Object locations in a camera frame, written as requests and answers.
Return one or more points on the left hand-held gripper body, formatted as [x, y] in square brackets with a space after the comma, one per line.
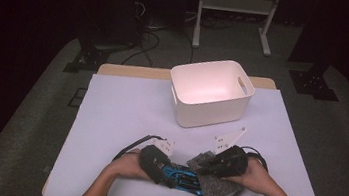
[152, 162]

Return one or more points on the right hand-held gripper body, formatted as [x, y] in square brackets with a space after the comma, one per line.
[233, 162]

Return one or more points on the grey fluffy cloth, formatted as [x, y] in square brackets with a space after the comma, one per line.
[218, 190]

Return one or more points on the blue black sock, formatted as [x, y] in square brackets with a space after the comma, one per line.
[175, 172]

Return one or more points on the white plastic bin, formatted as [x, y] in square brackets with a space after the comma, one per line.
[207, 115]

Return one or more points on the person's left hand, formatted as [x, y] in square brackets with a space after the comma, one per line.
[127, 167]

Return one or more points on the person's right hand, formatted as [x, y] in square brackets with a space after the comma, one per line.
[254, 180]

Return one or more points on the black stand base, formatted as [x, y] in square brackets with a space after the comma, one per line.
[311, 84]
[88, 59]

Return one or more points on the white metal stand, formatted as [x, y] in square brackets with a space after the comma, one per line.
[234, 4]

